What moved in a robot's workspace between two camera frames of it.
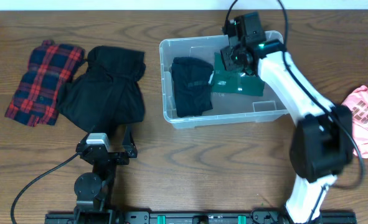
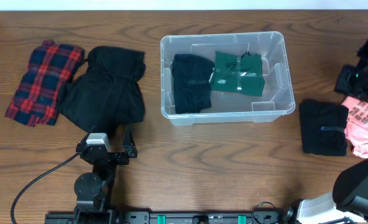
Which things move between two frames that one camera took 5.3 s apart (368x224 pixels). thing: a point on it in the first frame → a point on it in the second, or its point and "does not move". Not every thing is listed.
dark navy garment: x=192 y=88 does not move
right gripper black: x=228 y=63 → x=343 y=84
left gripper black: x=129 y=152 does not move
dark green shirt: x=225 y=81 does not move
